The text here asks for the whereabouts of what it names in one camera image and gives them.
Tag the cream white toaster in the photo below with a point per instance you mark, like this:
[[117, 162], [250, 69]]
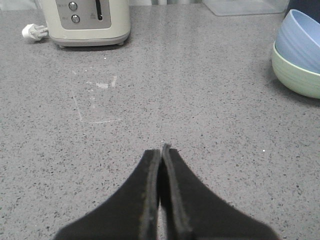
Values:
[[87, 23]]

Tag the dark blue saucepan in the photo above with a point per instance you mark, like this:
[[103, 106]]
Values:
[[308, 7]]

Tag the clear plastic lidded container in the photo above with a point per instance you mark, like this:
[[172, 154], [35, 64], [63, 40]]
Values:
[[246, 7]]

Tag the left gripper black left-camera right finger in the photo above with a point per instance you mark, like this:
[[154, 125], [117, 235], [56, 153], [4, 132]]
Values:
[[194, 212]]

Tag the light blue bowl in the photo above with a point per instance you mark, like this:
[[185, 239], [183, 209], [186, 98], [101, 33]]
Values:
[[298, 40]]

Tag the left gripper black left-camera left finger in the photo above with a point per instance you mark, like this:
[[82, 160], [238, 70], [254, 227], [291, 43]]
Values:
[[131, 213]]

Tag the light green bowl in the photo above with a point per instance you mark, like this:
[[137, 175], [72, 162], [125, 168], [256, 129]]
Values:
[[295, 78]]

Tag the white power plug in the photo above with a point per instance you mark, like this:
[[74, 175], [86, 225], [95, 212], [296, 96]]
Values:
[[34, 32]]

